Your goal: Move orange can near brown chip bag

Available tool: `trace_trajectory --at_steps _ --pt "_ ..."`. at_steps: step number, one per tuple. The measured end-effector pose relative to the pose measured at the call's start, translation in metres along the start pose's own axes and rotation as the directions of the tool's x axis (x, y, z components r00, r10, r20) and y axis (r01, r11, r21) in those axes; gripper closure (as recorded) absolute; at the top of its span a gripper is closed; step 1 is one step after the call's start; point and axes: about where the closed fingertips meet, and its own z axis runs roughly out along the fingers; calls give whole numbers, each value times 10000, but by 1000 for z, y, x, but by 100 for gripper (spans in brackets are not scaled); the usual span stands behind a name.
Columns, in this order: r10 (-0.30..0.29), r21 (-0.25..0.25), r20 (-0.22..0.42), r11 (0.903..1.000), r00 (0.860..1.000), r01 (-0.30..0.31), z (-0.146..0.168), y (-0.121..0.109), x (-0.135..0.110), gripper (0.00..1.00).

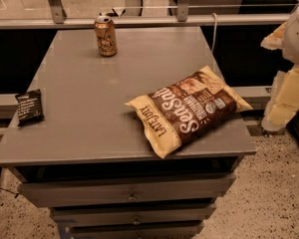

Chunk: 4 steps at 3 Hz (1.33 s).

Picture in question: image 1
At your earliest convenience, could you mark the top grey drawer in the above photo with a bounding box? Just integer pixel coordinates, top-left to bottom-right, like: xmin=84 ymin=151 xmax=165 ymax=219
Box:
xmin=18 ymin=172 xmax=235 ymax=207

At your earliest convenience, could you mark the small black snack packet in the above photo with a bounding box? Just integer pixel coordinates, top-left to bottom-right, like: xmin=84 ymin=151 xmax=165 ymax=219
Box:
xmin=15 ymin=90 xmax=45 ymax=126

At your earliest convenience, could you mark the middle grey drawer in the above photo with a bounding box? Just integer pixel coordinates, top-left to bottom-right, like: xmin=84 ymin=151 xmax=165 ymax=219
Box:
xmin=53 ymin=202 xmax=215 ymax=227

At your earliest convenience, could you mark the brown chip bag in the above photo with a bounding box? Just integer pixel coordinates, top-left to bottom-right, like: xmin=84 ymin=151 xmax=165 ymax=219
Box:
xmin=127 ymin=66 xmax=252 ymax=158

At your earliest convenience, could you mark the grey drawer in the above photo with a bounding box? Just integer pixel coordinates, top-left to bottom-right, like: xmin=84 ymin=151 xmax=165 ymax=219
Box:
xmin=71 ymin=221 xmax=203 ymax=239
xmin=18 ymin=172 xmax=235 ymax=207
xmin=53 ymin=202 xmax=215 ymax=227

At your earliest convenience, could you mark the grey drawer cabinet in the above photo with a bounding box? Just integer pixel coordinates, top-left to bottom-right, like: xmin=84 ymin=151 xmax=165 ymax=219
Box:
xmin=0 ymin=26 xmax=258 ymax=239

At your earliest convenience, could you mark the orange soda can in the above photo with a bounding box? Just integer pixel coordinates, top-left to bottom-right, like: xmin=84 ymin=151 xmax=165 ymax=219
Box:
xmin=95 ymin=16 xmax=118 ymax=57

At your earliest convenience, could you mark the metal railing frame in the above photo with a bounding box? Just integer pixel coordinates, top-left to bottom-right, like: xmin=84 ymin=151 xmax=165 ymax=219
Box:
xmin=0 ymin=0 xmax=299 ymax=29

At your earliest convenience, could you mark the white cable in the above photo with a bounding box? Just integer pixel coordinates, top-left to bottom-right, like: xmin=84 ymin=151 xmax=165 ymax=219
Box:
xmin=210 ymin=12 xmax=219 ymax=53

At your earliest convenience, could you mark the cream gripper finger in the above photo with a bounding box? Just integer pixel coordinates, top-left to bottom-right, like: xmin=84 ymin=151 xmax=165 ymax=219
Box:
xmin=260 ymin=23 xmax=287 ymax=50
xmin=261 ymin=65 xmax=299 ymax=131

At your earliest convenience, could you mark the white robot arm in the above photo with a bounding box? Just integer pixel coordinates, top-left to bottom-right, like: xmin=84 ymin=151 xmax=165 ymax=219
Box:
xmin=260 ymin=6 xmax=299 ymax=131

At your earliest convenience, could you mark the bottom grey drawer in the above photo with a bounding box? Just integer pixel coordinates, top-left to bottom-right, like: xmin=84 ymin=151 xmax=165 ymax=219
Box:
xmin=71 ymin=221 xmax=203 ymax=239

